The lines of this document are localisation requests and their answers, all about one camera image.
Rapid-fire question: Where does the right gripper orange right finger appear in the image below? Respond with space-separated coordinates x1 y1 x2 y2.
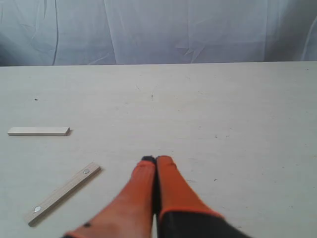
157 156 248 238

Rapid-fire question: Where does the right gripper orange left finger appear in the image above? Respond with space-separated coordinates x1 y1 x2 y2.
64 156 156 238

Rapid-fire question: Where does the wood strip with magnets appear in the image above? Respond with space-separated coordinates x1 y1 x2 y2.
24 162 101 227

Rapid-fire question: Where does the plain wood strip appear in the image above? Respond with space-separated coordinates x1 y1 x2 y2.
7 127 70 136

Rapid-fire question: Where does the white backdrop curtain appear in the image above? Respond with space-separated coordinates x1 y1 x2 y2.
0 0 317 66

